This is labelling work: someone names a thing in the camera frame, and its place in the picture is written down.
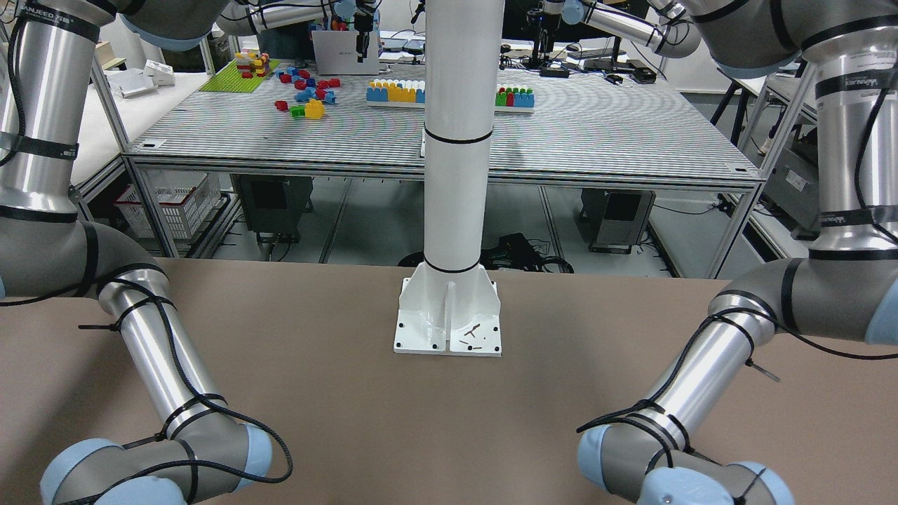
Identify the green lego baseplate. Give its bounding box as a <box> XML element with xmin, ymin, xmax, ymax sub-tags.
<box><xmin>198</xmin><ymin>60</ymin><xmax>281</xmax><ymax>93</ymax></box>

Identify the green blocks white tray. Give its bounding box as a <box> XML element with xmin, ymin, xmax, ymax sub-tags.
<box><xmin>494</xmin><ymin>87</ymin><xmax>536</xmax><ymax>113</ymax></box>

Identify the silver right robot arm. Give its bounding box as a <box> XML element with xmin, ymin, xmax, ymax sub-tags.
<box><xmin>2</xmin><ymin>1</ymin><xmax>283</xmax><ymax>504</ymax></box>

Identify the white plastic crate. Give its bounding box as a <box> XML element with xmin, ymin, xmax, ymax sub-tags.
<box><xmin>113</xmin><ymin>170</ymin><xmax>220</xmax><ymax>240</ymax></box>

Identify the yellow blocks white tray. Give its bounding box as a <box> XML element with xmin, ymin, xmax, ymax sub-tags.
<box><xmin>366</xmin><ymin>79</ymin><xmax>426</xmax><ymax>108</ymax></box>

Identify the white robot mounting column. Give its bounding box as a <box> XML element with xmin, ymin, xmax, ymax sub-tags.
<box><xmin>392</xmin><ymin>1</ymin><xmax>504</xmax><ymax>357</ymax></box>

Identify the striped background work table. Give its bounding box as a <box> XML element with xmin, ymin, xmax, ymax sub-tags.
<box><xmin>125</xmin><ymin>69</ymin><xmax>765</xmax><ymax>278</ymax></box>

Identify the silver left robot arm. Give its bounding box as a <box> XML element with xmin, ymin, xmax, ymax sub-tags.
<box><xmin>577</xmin><ymin>1</ymin><xmax>897</xmax><ymax>504</ymax></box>

